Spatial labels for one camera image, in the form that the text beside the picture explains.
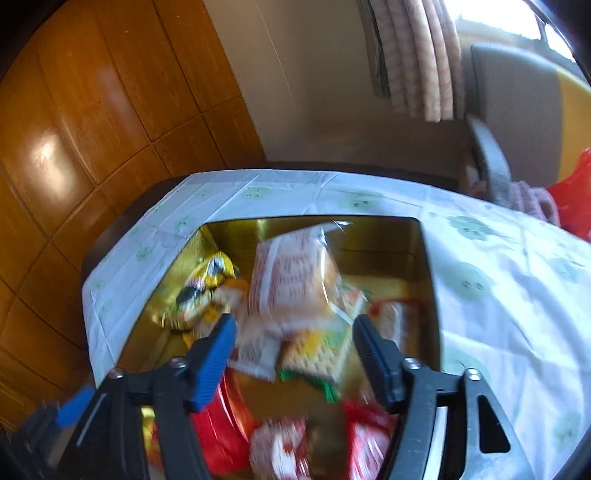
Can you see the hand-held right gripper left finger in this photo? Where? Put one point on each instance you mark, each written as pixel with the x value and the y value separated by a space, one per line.
pixel 214 364

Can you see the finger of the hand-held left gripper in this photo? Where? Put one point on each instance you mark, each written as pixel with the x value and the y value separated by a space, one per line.
pixel 74 408

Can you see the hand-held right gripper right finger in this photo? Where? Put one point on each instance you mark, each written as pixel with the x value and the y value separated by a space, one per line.
pixel 374 364

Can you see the small white snack packet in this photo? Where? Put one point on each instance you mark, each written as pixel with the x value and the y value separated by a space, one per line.
pixel 254 355

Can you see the grain bar packet red ends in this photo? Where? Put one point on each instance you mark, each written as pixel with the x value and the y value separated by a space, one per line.
pixel 397 321

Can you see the clear cracker packet green ends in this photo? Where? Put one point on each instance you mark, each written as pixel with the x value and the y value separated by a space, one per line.
pixel 323 350

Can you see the long red snack packet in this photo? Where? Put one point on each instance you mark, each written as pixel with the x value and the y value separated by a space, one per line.
pixel 226 424

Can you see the shiny red twisted packet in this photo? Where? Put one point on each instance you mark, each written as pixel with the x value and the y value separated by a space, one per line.
pixel 364 443

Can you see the yellow and dark green packet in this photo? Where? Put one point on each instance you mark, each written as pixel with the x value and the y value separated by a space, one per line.
pixel 203 286

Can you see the white packet with red edge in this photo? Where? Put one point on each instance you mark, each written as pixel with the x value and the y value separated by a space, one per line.
pixel 277 447

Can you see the clear bread packet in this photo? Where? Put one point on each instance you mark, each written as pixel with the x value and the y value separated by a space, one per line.
pixel 291 277

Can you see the gold-lined dark red tin box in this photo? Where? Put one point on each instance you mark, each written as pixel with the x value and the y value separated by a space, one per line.
pixel 383 240

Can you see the pink cloth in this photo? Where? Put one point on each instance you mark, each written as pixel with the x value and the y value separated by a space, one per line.
pixel 531 198

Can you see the red plastic bag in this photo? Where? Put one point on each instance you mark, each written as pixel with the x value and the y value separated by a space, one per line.
pixel 572 198

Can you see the grey yellow blue sofa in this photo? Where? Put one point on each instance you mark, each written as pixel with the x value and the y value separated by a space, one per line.
pixel 508 92

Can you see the beige patterned curtain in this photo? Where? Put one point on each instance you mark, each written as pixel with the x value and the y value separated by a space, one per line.
pixel 420 55

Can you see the window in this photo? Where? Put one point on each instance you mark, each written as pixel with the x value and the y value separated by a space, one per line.
pixel 503 23

